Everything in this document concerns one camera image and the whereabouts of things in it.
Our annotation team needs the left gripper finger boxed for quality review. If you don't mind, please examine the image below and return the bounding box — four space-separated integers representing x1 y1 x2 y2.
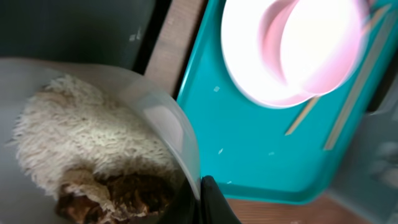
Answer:
201 175 241 224

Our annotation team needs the rice food waste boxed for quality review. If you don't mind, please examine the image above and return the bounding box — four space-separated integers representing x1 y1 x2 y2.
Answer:
11 75 184 223

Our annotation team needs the pink shallow bowl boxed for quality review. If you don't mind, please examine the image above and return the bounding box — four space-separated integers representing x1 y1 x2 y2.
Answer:
221 0 369 108

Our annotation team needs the grey metal bowl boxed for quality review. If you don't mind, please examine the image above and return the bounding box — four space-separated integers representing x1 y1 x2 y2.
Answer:
1 58 200 223

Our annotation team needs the wooden chopstick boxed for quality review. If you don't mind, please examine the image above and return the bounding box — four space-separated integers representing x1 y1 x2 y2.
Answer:
323 9 397 151
285 4 392 136

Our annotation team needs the teal serving tray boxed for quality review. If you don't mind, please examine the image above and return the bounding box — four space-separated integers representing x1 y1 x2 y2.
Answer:
177 1 397 204

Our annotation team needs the black tray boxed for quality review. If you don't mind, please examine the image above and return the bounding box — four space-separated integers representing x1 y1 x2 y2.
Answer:
1 0 171 74

